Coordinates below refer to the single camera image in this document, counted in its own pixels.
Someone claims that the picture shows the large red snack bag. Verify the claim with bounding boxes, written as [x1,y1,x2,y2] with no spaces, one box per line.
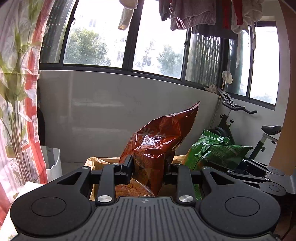
[119,102,200,195]

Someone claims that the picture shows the green snack bag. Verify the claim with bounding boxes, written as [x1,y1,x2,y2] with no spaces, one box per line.
[184,129,253,200]

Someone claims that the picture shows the brown cardboard box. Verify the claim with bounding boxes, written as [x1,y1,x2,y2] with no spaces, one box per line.
[84,155,188,201]

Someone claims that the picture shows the black exercise bike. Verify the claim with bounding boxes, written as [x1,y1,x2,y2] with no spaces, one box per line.
[209,87,283,163]

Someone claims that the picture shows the white plastic bin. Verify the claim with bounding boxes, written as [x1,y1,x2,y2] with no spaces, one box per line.
[41,146,63,182]

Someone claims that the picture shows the hanging laundry clothes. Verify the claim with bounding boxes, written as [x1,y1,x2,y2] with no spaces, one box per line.
[117,0,265,68]

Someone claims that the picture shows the red floral curtain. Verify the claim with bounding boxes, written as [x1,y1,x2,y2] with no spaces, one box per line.
[1,1,54,220]

